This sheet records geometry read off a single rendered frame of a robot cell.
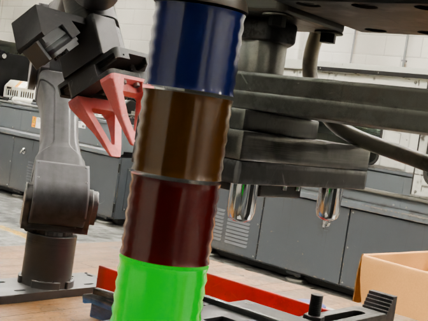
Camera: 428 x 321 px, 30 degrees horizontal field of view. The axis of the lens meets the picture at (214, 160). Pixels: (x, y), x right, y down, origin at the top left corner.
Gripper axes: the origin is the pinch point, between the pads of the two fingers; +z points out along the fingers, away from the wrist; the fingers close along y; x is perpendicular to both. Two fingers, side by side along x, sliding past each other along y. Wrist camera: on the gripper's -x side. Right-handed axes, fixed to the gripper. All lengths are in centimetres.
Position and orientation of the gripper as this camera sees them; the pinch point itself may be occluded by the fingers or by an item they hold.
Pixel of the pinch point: (123, 144)
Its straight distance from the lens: 89.3
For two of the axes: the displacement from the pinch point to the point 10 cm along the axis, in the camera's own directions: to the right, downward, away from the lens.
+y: 7.4, -3.8, -5.5
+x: 6.2, 0.7, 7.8
